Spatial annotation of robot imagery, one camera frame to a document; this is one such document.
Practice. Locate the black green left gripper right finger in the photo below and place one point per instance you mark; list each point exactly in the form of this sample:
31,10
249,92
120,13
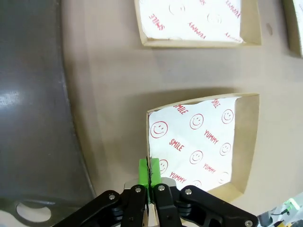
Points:
156,172

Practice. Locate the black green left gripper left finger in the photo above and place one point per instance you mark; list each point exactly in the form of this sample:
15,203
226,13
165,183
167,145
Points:
144,172

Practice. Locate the brown cardboard box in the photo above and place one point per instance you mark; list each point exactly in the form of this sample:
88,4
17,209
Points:
288,28
251,23
246,142

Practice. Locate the white smiley print paper liner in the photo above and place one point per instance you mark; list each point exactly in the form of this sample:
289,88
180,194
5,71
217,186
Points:
189,21
198,142

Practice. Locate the green white device part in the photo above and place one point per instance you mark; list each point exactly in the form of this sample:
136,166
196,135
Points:
293,204

